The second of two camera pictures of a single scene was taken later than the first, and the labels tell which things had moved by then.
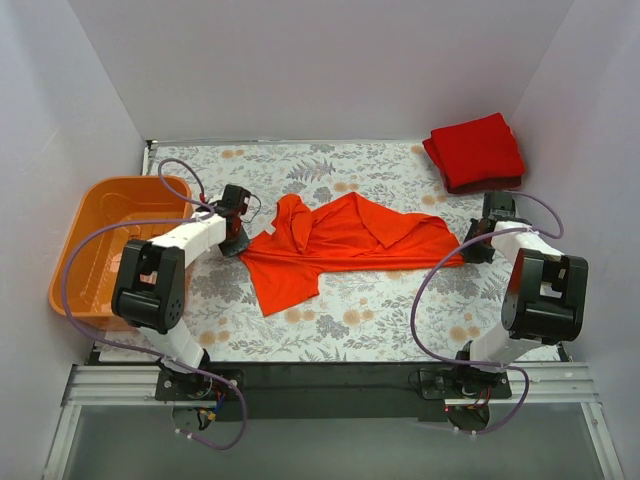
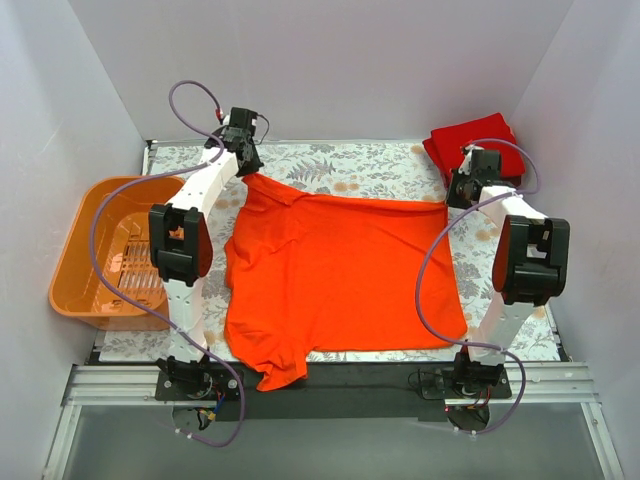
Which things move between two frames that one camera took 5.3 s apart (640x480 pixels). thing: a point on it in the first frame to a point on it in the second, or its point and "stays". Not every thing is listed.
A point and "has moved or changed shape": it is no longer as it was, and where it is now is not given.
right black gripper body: x=476 y=247 to x=458 y=195
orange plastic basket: x=102 y=201 stays
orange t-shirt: x=285 y=265 has moved or changed shape
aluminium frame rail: x=87 y=384 stays
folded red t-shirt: x=480 y=151 stays
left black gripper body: x=233 y=245 to x=250 y=163
